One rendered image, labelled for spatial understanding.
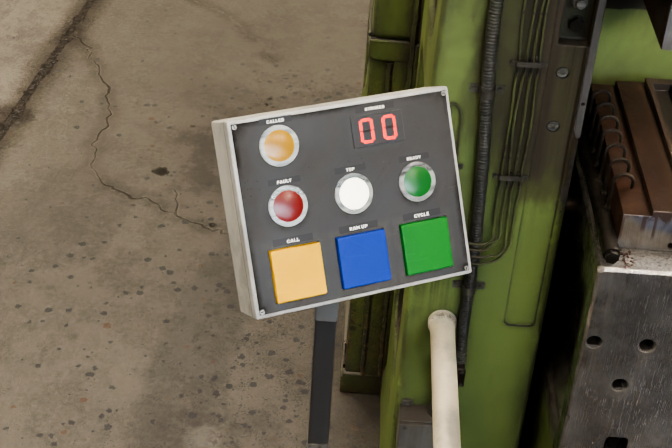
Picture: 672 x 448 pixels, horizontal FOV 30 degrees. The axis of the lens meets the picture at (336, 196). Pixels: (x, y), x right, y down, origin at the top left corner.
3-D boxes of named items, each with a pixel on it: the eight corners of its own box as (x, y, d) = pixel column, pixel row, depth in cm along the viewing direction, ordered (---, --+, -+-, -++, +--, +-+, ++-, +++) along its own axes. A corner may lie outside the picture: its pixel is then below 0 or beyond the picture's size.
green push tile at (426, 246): (454, 266, 184) (447, 216, 183) (408, 276, 181) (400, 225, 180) (448, 264, 186) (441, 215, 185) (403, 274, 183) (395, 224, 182)
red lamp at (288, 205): (303, 226, 175) (304, 200, 172) (270, 223, 175) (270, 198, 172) (304, 213, 177) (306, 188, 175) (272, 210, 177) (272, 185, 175)
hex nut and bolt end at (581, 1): (584, 38, 196) (592, -3, 192) (566, 36, 196) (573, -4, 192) (582, 30, 198) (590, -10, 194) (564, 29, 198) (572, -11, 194)
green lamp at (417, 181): (432, 201, 182) (435, 176, 179) (400, 198, 182) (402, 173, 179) (431, 189, 184) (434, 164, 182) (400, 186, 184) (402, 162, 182)
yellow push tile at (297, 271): (328, 293, 177) (320, 241, 176) (278, 304, 174) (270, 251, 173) (323, 291, 179) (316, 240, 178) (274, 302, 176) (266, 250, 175)
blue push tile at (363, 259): (392, 279, 180) (385, 228, 180) (344, 290, 178) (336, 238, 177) (387, 278, 182) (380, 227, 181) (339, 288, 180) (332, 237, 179)
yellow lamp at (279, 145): (294, 166, 174) (295, 139, 171) (260, 163, 174) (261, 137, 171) (296, 154, 176) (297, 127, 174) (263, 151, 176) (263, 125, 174)
